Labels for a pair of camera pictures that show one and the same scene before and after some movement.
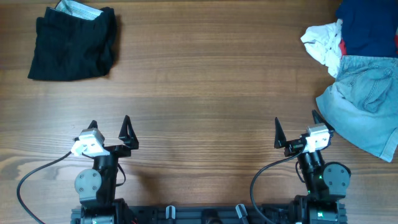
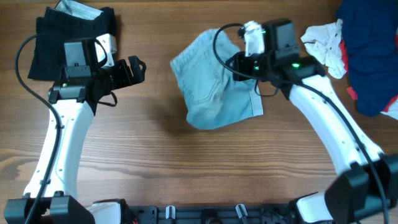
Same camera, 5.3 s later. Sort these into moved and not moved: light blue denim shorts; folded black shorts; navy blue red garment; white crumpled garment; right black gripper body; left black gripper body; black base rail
Moved: right black gripper body; left black gripper body; light blue denim shorts
Not moved: navy blue red garment; white crumpled garment; black base rail; folded black shorts
